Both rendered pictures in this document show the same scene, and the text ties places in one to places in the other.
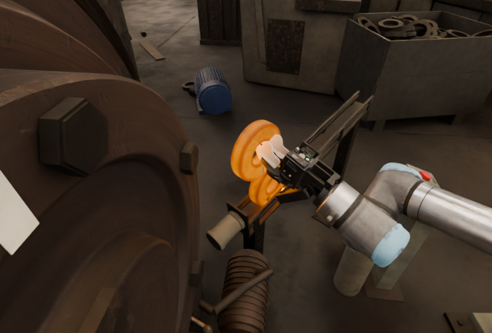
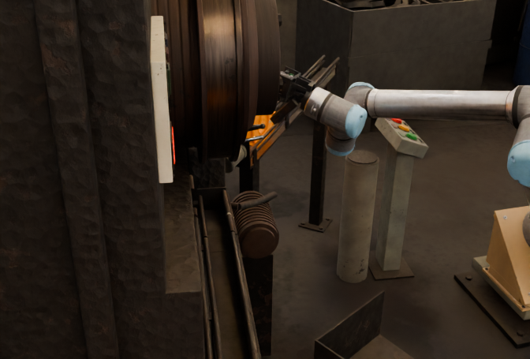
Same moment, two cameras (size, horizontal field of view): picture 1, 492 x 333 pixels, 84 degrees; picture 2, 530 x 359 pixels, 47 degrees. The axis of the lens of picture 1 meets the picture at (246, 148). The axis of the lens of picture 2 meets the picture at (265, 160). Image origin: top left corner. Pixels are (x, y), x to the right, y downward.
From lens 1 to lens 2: 1.26 m
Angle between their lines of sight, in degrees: 18
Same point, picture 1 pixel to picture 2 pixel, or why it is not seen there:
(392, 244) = (355, 114)
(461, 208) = (396, 93)
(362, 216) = (334, 102)
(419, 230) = (402, 172)
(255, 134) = not seen: hidden behind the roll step
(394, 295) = (403, 273)
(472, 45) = (446, 11)
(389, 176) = (352, 91)
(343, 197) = (320, 93)
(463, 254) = (472, 230)
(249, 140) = not seen: hidden behind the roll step
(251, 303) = (263, 215)
